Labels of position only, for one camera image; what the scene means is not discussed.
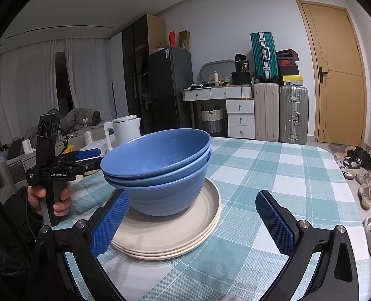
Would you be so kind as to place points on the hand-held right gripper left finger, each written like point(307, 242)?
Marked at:
point(110, 225)

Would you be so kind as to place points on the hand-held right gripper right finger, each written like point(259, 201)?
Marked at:
point(276, 225)

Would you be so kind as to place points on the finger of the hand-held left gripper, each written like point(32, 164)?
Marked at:
point(90, 154)
point(88, 166)

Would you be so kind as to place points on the beige plate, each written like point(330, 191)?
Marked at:
point(160, 250)
point(160, 256)
point(160, 229)

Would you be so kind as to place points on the light blue bowl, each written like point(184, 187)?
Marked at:
point(160, 178)

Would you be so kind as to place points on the dark blue bowl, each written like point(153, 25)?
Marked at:
point(160, 150)

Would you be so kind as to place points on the person's left forearm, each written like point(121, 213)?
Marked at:
point(10, 241)

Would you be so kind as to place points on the person's left hand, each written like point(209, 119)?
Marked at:
point(35, 197)

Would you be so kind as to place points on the clear plastic bag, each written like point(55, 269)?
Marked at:
point(94, 146)

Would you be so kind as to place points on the clear plastic bottle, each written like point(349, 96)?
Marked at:
point(87, 136)

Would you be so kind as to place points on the grey jacket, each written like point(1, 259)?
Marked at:
point(79, 117)

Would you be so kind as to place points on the white electric kettle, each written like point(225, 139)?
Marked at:
point(126, 131)

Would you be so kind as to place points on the white curtains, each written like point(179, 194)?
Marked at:
point(32, 84)

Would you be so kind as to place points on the white tall cabinet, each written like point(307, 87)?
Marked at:
point(116, 78)

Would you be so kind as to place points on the group of loose sneakers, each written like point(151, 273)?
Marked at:
point(368, 191)

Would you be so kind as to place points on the grey door mat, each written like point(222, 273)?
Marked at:
point(337, 148)

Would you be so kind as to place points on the dark grey refrigerator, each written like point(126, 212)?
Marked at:
point(169, 94)

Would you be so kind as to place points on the silver suitcase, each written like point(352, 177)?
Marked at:
point(290, 122)

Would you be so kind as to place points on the white desk with drawers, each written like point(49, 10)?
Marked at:
point(240, 119)

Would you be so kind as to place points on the beige suitcase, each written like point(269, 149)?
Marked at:
point(266, 113)

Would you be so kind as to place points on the woven laundry basket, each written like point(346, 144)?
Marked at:
point(212, 119)

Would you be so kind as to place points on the wooden door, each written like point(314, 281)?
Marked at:
point(338, 106)

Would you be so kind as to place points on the yellow shoe box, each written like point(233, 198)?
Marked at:
point(291, 80)

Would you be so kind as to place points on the white bottle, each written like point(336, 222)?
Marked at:
point(216, 79)

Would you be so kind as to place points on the brown cardboard box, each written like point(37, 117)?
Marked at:
point(184, 40)

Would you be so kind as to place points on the black round box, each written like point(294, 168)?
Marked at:
point(240, 78)

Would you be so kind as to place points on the plain black shoe box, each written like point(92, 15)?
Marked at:
point(288, 70)

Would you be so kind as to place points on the oval grey mirror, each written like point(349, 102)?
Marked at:
point(223, 69)

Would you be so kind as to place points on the black shoe box red logo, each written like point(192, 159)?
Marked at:
point(287, 62)

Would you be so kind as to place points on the black printed bag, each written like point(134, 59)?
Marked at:
point(242, 63)

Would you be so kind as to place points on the teal suitcase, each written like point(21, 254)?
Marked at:
point(257, 59)

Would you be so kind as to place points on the dark lidded shoe box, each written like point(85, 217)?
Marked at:
point(287, 53)

